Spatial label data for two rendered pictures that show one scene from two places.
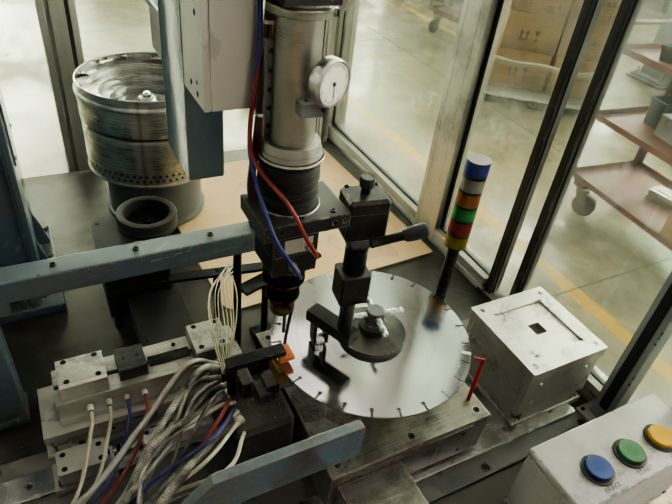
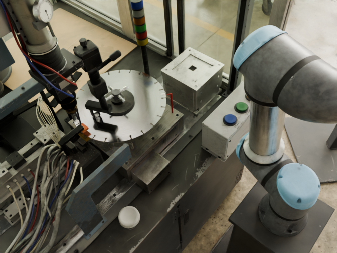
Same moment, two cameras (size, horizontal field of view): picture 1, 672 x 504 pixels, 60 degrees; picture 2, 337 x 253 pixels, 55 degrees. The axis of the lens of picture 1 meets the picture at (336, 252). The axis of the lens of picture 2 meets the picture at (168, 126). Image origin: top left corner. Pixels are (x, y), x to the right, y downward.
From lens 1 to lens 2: 20 cm
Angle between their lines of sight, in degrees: 18
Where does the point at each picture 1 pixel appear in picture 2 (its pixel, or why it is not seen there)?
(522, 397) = (195, 101)
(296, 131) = (39, 35)
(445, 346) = (153, 94)
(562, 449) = (214, 117)
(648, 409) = not seen: hidden behind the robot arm
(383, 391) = (132, 126)
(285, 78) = (21, 15)
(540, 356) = (196, 81)
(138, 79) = not seen: outside the picture
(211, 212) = (17, 69)
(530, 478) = (206, 134)
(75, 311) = not seen: outside the picture
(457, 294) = (155, 62)
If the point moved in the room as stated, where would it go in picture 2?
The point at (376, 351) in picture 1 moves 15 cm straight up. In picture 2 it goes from (123, 110) to (115, 77)
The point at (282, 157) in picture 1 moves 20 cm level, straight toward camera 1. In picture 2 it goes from (38, 49) to (58, 109)
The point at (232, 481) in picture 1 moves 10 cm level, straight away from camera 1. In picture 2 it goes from (82, 188) to (70, 162)
